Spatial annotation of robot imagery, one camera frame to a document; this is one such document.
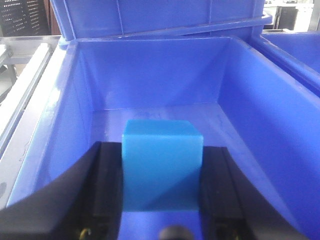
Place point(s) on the blue cube block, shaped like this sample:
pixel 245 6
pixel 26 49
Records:
pixel 161 162

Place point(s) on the blue bin front left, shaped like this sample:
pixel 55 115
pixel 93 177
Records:
pixel 232 94

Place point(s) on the blue bin front right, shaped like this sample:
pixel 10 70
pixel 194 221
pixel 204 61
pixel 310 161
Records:
pixel 297 53

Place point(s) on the blue bin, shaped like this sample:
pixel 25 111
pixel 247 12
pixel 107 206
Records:
pixel 297 53
pixel 81 19
pixel 232 94

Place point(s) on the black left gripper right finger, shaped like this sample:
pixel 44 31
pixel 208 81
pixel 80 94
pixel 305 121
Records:
pixel 265 196

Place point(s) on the blue bin rear left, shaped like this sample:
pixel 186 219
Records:
pixel 81 19

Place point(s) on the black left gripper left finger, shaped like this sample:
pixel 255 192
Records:
pixel 83 203

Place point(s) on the white roller conveyor rail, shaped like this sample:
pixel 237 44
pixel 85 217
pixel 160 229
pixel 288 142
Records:
pixel 12 106

